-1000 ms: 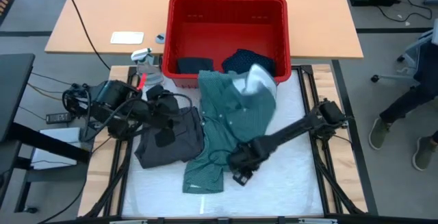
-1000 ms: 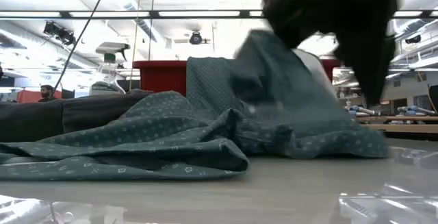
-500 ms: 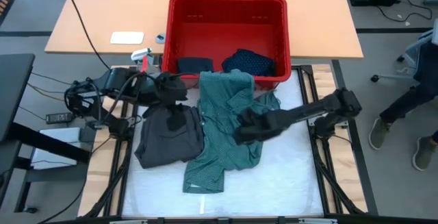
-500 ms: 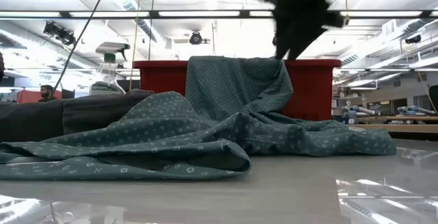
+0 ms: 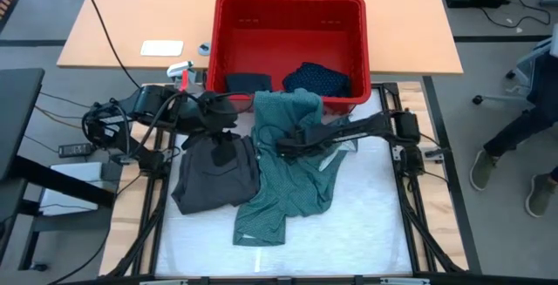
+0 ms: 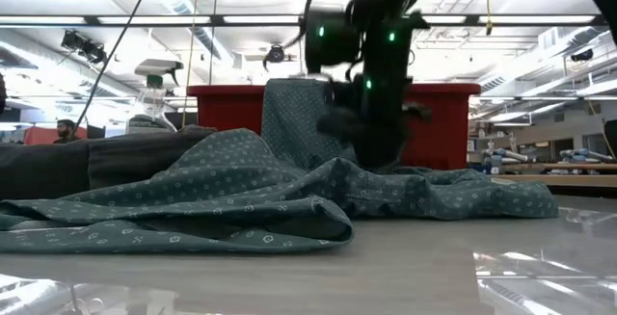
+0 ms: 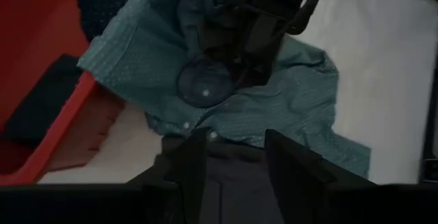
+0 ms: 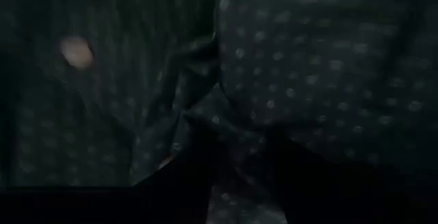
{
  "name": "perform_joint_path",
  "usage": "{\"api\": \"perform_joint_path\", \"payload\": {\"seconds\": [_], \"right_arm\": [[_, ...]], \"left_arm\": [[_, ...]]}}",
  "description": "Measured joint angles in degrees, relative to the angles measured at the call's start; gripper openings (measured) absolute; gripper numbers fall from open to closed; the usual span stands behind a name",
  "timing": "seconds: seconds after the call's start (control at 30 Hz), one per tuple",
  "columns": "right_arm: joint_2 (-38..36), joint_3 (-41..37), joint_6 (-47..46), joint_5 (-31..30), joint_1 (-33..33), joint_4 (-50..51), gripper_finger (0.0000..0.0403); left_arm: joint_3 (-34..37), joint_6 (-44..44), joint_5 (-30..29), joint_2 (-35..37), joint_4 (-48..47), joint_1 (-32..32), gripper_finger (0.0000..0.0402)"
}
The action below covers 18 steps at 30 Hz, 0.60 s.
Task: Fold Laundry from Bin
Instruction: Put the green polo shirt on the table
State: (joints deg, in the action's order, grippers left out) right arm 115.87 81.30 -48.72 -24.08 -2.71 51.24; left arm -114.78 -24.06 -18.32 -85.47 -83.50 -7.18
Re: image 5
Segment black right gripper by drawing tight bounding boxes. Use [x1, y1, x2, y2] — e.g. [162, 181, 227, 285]
[276, 124, 345, 160]

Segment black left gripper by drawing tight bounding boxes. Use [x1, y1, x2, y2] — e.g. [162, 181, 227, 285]
[180, 91, 241, 167]

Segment dark grey shorts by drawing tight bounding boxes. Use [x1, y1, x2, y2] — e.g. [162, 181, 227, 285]
[170, 132, 262, 215]

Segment green patterned shirt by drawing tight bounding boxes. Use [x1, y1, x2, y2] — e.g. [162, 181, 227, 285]
[232, 87, 359, 248]

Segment red plastic bin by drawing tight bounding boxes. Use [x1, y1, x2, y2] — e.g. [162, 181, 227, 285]
[205, 0, 372, 116]

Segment navy dotted garment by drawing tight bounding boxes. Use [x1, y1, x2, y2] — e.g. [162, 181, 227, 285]
[282, 61, 352, 98]

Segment dark navy folded garment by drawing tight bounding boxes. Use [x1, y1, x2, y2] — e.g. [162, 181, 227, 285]
[225, 72, 275, 95]

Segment clear spray bottle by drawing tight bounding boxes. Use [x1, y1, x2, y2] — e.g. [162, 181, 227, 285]
[167, 60, 206, 88]

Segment black power adapter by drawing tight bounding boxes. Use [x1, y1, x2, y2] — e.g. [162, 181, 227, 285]
[58, 143, 95, 160]

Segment white box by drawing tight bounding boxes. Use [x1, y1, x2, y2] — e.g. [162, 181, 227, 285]
[41, 162, 123, 221]

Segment light wooden desk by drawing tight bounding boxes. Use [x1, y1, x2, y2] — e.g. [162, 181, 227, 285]
[56, 0, 464, 76]

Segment black side desk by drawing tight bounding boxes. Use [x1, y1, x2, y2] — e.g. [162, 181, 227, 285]
[0, 66, 118, 280]

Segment person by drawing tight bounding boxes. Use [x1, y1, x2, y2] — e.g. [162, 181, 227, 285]
[470, 23, 558, 219]

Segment black table frame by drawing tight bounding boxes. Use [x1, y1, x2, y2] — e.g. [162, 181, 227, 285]
[104, 82, 470, 285]

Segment long black cable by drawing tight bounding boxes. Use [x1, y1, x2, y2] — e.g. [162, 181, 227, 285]
[78, 0, 141, 90]

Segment thin black floor cable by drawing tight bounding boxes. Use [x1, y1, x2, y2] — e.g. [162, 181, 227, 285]
[479, 0, 551, 30]

